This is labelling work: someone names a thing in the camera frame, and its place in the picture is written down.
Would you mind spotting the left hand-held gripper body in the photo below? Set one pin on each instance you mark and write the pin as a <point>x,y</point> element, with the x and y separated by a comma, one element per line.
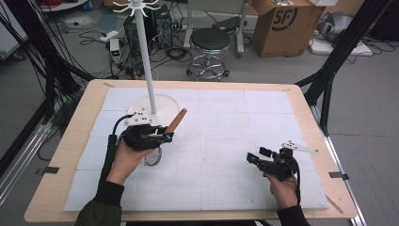
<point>141,136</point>

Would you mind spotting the white power strip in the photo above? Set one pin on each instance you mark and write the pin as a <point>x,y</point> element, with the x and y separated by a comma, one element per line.
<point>109,35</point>

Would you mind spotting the aluminium rail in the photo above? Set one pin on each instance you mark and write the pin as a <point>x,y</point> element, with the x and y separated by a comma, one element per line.
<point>342,175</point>
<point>22,163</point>

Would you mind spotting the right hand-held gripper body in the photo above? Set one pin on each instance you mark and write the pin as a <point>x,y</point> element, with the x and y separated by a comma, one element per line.
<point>279,166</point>

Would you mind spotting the person's right hand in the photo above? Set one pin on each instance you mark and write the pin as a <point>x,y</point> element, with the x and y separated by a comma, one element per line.
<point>285,191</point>

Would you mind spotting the black tape strip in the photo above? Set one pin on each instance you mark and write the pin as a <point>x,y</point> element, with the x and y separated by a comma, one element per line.
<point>50,170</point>
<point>338,175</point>

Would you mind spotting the grey plastic device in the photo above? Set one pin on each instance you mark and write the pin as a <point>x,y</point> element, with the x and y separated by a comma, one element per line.
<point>335,23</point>

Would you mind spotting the white hook rack stand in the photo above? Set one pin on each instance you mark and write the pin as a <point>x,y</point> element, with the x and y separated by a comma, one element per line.
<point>146,56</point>

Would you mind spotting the black computer tower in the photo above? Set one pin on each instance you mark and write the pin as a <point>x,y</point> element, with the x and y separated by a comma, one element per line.
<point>163,28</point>

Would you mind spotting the black round stool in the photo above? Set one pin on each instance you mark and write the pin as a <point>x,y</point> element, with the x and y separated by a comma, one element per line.
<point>209,39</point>

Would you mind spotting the brown cardboard box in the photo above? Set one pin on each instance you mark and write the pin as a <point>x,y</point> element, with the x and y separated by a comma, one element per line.
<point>282,34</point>

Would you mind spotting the white device with green display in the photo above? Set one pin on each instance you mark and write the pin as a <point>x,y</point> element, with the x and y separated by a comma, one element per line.
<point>114,48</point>

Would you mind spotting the person's left hand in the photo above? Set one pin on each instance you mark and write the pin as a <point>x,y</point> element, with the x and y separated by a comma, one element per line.
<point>124,163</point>

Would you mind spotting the white flat board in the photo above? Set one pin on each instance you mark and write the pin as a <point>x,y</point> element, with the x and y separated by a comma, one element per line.
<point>326,47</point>

